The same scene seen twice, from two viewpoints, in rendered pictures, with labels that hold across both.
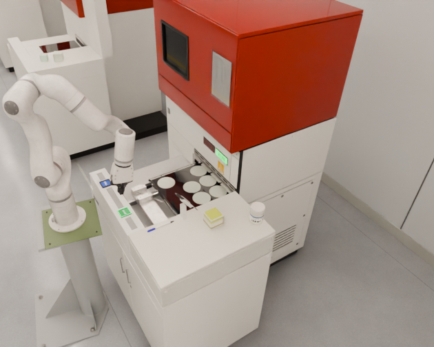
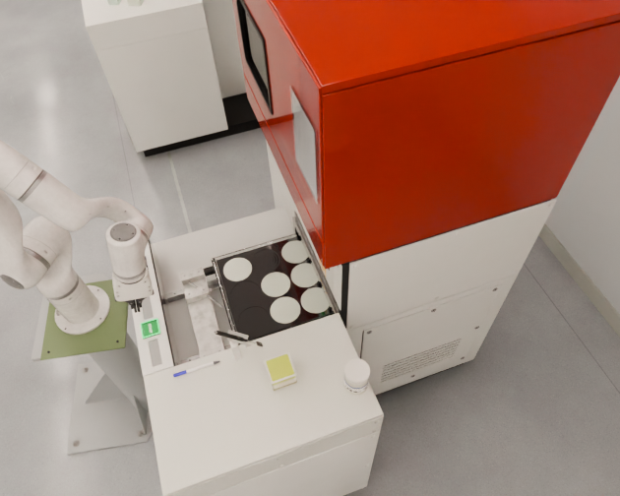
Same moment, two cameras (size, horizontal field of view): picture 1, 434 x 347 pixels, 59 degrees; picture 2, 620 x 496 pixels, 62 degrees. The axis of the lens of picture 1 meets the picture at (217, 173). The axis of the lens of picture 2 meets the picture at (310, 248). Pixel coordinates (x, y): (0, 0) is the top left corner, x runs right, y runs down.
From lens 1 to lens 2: 0.83 m
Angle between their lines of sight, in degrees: 19
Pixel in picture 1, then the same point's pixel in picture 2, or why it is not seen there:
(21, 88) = not seen: outside the picture
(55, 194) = (45, 290)
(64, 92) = not seen: outside the picture
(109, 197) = not seen: hidden behind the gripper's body
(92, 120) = (56, 217)
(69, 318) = (115, 409)
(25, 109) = not seen: outside the picture
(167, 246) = (196, 412)
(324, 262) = (504, 390)
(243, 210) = (341, 357)
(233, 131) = (326, 239)
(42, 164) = (6, 260)
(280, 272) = (427, 394)
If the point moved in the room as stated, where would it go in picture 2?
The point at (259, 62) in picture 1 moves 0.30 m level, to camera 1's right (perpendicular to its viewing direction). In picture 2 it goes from (375, 131) to (526, 153)
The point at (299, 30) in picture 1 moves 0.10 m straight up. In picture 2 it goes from (476, 64) to (488, 16)
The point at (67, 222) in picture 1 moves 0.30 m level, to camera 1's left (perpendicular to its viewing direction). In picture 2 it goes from (78, 321) to (2, 302)
